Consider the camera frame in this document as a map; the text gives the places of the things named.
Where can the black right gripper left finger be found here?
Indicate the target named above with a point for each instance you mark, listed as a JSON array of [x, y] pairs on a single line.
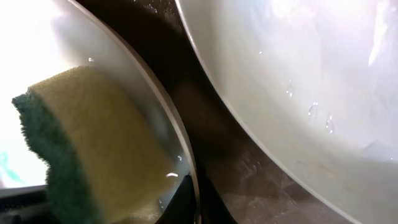
[[182, 207]]

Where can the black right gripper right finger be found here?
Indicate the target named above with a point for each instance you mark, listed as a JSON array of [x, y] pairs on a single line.
[[213, 210]]

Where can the green yellow sponge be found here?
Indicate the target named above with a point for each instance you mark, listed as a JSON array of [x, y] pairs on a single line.
[[105, 163]]

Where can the pale blue rimmed plate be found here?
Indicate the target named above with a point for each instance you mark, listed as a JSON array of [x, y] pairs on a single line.
[[314, 84]]

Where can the white plate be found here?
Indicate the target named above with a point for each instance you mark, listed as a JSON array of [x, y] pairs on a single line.
[[40, 39]]

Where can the dark brown serving tray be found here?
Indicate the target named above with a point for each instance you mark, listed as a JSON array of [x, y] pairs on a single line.
[[253, 188]]

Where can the black water basin tray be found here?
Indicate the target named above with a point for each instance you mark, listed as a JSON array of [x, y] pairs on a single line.
[[24, 205]]

